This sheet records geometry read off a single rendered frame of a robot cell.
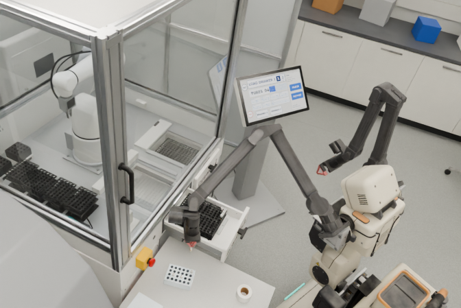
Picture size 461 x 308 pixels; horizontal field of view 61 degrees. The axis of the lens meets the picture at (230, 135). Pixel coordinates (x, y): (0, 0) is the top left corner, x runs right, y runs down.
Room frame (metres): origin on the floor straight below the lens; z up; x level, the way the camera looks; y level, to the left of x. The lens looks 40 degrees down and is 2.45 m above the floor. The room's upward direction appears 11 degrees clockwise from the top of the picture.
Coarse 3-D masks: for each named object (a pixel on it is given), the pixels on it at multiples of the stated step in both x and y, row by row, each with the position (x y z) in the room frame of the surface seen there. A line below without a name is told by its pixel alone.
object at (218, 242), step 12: (192, 192) 1.36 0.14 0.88; (216, 204) 1.32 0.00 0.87; (168, 216) 1.21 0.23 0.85; (228, 216) 1.29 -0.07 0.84; (240, 216) 1.28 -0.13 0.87; (168, 228) 1.13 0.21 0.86; (180, 228) 1.12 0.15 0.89; (228, 228) 1.21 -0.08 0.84; (204, 240) 1.08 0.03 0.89; (216, 240) 1.13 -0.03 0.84; (216, 252) 1.05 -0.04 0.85
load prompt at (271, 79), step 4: (268, 76) 2.19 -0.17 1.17; (272, 76) 2.20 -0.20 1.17; (276, 76) 2.22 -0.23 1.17; (280, 76) 2.24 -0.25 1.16; (284, 76) 2.25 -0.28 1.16; (248, 80) 2.09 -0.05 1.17; (252, 80) 2.11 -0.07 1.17; (256, 80) 2.12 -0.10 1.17; (260, 80) 2.14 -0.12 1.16; (264, 80) 2.15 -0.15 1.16; (268, 80) 2.17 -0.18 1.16; (272, 80) 2.19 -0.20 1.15; (276, 80) 2.20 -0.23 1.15; (280, 80) 2.22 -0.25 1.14; (284, 80) 2.23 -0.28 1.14; (248, 84) 2.08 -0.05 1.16; (252, 84) 2.09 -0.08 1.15; (256, 84) 2.11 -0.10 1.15; (260, 84) 2.12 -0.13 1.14; (264, 84) 2.14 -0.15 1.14; (248, 88) 2.06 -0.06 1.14
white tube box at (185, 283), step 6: (168, 270) 0.95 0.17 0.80; (174, 270) 0.96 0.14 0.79; (180, 270) 0.96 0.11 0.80; (186, 270) 0.97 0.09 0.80; (168, 276) 0.92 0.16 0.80; (174, 276) 0.92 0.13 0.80; (186, 276) 0.93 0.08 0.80; (192, 276) 0.94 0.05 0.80; (168, 282) 0.90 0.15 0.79; (174, 282) 0.90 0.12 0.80; (180, 282) 0.90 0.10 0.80; (186, 282) 0.91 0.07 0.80; (180, 288) 0.89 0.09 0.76; (186, 288) 0.89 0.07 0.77
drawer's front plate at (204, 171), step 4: (216, 152) 1.65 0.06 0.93; (212, 156) 1.61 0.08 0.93; (216, 156) 1.65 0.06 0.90; (208, 160) 1.58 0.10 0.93; (212, 160) 1.59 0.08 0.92; (216, 160) 1.66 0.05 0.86; (208, 164) 1.55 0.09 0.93; (212, 164) 1.60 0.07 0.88; (204, 168) 1.51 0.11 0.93; (200, 172) 1.47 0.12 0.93; (204, 172) 1.51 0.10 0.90; (208, 172) 1.56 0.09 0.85; (196, 176) 1.44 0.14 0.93; (200, 176) 1.46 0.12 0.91; (204, 176) 1.52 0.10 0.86; (196, 180) 1.42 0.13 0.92; (196, 184) 1.42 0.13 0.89; (200, 184) 1.47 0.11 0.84; (196, 188) 1.42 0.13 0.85
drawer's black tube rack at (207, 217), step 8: (184, 200) 1.28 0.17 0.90; (200, 208) 1.26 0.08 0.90; (208, 208) 1.27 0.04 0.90; (216, 208) 1.28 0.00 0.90; (200, 216) 1.23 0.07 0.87; (208, 216) 1.21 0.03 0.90; (216, 216) 1.23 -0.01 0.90; (224, 216) 1.26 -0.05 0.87; (200, 224) 1.16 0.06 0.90; (208, 224) 1.19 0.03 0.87; (200, 232) 1.14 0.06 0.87; (208, 232) 1.13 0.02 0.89
